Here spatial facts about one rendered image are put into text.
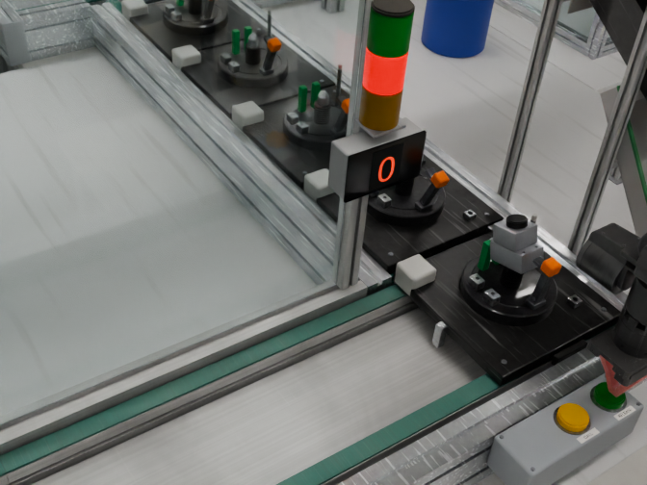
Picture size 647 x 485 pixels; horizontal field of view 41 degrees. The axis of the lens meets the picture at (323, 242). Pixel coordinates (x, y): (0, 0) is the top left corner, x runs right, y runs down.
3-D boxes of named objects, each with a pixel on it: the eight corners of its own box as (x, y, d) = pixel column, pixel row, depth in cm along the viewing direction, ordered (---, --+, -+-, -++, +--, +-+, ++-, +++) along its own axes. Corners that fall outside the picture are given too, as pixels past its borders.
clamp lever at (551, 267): (546, 301, 123) (563, 265, 118) (536, 306, 122) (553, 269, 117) (529, 284, 125) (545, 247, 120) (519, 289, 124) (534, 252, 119)
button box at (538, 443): (633, 433, 119) (646, 404, 115) (522, 503, 109) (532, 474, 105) (594, 398, 123) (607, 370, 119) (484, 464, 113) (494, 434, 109)
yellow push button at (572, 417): (592, 428, 112) (596, 419, 111) (570, 441, 110) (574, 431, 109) (569, 407, 115) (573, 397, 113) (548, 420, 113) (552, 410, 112)
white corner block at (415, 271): (434, 289, 131) (438, 269, 128) (410, 299, 129) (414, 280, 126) (415, 270, 134) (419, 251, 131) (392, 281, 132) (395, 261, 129)
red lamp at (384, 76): (411, 89, 104) (417, 53, 101) (378, 99, 102) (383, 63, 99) (386, 71, 107) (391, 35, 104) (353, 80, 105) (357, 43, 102)
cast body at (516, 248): (543, 265, 123) (545, 220, 120) (521, 274, 121) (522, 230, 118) (502, 244, 129) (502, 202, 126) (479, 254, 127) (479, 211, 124)
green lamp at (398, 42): (417, 52, 101) (423, 12, 98) (383, 62, 99) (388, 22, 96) (391, 34, 104) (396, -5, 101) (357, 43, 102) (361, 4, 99)
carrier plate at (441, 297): (619, 322, 128) (623, 312, 126) (500, 387, 117) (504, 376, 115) (507, 232, 142) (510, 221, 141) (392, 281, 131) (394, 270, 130)
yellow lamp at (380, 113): (406, 124, 108) (411, 90, 104) (374, 135, 105) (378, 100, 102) (382, 106, 111) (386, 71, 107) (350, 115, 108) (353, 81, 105)
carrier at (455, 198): (502, 226, 143) (517, 165, 135) (386, 275, 132) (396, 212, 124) (411, 153, 158) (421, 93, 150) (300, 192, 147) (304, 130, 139)
